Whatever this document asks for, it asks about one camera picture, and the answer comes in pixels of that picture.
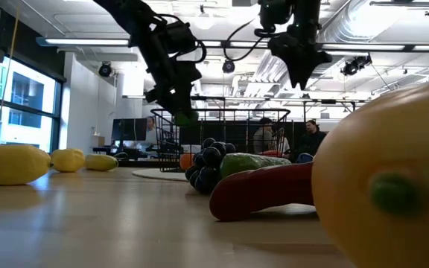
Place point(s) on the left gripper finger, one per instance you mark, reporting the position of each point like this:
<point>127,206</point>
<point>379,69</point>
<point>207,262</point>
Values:
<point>162,97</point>
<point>184,102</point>

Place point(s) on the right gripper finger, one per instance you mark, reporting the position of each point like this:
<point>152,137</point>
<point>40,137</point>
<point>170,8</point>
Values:
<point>295,72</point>
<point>305,72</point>

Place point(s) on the green lime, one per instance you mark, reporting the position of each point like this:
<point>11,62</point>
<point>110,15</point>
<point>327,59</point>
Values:
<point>186,120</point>

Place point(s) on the orange fruit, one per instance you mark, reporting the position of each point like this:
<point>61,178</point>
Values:
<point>185,162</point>

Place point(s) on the dark purple grape bunch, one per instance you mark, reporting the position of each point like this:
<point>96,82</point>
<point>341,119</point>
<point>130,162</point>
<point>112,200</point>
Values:
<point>209,175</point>

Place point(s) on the green cucumber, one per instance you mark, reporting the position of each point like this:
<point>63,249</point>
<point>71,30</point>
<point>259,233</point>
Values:
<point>248,163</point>

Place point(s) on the small yellow lemon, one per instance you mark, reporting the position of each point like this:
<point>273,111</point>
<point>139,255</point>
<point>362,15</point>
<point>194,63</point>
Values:
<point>68,160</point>

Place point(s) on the red chili pepper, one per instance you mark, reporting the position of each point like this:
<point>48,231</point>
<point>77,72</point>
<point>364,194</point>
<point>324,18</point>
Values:
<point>259,190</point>

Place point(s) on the yellow-orange mango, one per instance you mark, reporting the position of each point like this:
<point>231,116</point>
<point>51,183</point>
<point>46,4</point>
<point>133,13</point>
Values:
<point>393,149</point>

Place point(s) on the large yellow lemon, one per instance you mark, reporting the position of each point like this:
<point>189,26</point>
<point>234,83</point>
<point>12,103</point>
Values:
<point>9,165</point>

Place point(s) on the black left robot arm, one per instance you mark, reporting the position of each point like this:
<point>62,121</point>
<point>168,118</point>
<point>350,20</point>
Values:
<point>132,18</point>

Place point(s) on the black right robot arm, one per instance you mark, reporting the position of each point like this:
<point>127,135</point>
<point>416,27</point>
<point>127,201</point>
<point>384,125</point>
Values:
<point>296,15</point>

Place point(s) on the small red produce item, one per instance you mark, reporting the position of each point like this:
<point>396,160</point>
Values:
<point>272,153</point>

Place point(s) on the person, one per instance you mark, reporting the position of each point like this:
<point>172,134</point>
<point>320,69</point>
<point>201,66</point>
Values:
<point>284,144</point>
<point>263,136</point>
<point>311,139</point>
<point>150,132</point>

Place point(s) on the black computer monitor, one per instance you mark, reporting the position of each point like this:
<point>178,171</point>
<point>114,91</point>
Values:
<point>129,129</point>

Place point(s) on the black ceiling spotlight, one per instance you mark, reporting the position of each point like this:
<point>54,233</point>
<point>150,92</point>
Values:
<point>228,66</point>
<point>356,65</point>
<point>105,69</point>

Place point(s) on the white round plate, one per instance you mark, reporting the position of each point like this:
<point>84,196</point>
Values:
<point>158,175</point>

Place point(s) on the cardboard box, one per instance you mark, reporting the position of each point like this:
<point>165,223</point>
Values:
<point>98,141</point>

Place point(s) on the blue chair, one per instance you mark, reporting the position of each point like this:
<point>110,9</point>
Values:
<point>305,158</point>

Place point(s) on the overhead light bar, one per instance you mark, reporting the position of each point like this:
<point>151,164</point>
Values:
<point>88,41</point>

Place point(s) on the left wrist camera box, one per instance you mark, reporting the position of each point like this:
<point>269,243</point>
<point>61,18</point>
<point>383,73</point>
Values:
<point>181,37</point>

